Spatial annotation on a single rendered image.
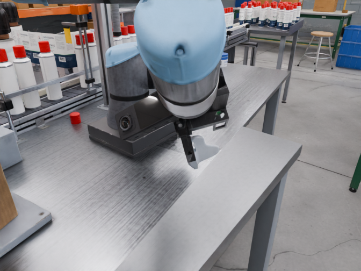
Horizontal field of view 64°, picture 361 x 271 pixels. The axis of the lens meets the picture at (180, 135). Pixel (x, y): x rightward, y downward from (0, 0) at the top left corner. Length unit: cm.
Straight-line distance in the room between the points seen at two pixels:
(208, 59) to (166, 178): 52
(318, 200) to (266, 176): 139
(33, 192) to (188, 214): 37
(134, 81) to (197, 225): 42
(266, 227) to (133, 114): 74
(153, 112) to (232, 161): 43
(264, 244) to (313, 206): 100
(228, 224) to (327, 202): 157
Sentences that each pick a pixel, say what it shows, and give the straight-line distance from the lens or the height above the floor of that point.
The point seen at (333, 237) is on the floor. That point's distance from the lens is 192.
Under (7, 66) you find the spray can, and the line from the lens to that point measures 103.
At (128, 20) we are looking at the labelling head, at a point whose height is 109.
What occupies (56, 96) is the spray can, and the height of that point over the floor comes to 90.
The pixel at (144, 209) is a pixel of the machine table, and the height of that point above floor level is 83.
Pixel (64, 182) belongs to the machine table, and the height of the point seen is 83.
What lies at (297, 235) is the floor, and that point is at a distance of 185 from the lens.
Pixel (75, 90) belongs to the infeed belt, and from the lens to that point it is 125.
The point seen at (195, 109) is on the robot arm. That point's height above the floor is 113.
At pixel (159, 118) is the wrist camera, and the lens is 40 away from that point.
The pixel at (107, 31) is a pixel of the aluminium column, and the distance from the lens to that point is 110.
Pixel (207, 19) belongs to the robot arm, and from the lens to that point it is 24.
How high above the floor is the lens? 126
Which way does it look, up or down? 28 degrees down
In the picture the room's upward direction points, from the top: straight up
